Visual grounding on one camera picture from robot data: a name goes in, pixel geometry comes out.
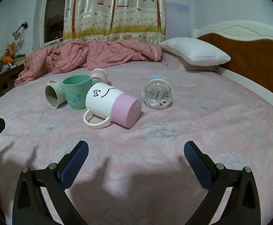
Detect white and pink mug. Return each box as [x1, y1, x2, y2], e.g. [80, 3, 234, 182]
[83, 82, 142, 128]

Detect small pink white cup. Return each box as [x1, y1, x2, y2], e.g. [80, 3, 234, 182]
[90, 68, 108, 85]

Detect clear glass blue band cup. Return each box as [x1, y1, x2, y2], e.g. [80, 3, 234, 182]
[142, 75, 173, 110]

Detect dark wooden desk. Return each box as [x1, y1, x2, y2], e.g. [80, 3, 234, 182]
[0, 64, 24, 97]

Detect grey ceramic mug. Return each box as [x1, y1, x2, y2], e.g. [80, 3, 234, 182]
[45, 80, 66, 109]

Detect orange toy on desk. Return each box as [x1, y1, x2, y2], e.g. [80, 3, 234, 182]
[1, 56, 13, 64]

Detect green plastic mug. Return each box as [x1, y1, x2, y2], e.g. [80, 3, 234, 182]
[59, 75, 92, 110]

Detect pink plaid blanket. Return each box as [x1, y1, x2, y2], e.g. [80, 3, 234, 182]
[14, 40, 162, 86]

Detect pink floral bed sheet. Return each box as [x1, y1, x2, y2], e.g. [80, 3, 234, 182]
[0, 61, 273, 224]

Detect white framed window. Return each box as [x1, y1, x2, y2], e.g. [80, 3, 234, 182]
[40, 0, 68, 47]

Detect white and brown headboard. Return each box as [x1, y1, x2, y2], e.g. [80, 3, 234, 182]
[191, 20, 273, 106]

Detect tree print curtain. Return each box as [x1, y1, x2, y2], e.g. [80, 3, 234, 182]
[63, 0, 166, 45]

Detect pink pillow under white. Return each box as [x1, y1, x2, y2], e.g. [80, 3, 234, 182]
[161, 52, 219, 72]

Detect pink wall lamp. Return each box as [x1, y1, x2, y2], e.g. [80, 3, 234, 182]
[12, 22, 28, 41]

